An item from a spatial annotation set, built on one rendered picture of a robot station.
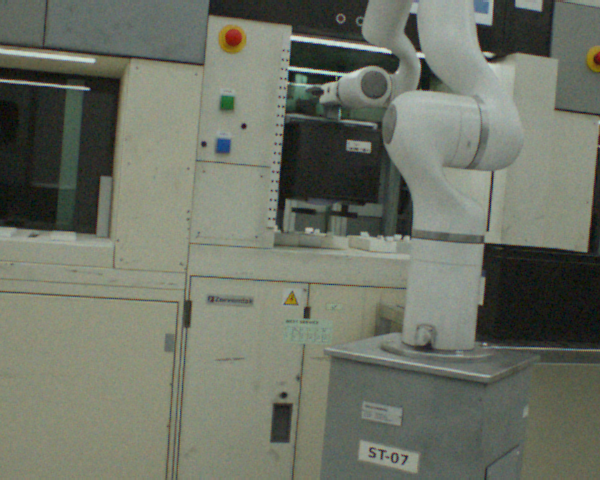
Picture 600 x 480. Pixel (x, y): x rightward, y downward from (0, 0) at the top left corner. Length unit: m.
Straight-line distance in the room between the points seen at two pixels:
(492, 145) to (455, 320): 0.29
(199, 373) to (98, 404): 0.24
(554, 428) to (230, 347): 0.91
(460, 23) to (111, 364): 1.10
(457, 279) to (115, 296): 0.91
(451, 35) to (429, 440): 0.66
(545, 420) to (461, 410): 1.11
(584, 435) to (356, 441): 1.18
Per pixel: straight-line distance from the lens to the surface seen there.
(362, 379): 1.41
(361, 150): 2.14
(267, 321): 2.11
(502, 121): 1.45
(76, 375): 2.08
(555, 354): 1.68
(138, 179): 2.04
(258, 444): 2.17
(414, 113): 1.40
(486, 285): 1.77
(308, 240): 2.32
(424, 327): 1.43
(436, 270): 1.42
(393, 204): 3.07
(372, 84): 1.94
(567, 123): 2.39
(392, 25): 1.88
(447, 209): 1.42
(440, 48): 1.52
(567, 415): 2.47
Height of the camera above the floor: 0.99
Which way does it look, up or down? 3 degrees down
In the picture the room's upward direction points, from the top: 5 degrees clockwise
